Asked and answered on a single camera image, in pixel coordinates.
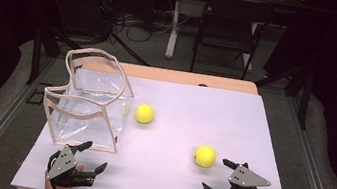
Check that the white desk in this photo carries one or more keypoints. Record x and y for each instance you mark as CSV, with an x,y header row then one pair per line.
x,y
174,24

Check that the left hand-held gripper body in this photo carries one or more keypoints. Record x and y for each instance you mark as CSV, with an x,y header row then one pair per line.
x,y
62,163

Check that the wooden table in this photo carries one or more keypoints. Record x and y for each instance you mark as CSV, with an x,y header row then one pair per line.
x,y
176,76

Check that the black tripod leg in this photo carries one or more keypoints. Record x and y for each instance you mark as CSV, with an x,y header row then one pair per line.
x,y
129,49

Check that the clear plastic bag beige trim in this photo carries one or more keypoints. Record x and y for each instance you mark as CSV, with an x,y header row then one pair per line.
x,y
90,130

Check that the white table mat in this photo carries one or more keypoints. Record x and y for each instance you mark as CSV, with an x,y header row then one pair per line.
x,y
171,176

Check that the black chair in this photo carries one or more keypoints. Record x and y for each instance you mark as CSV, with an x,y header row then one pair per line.
x,y
226,32

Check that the black metal stand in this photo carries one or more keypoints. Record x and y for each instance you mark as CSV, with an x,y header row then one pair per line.
x,y
36,54
305,101

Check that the yellow tennis ball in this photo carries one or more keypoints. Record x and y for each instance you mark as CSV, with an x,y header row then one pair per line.
x,y
144,113
205,156

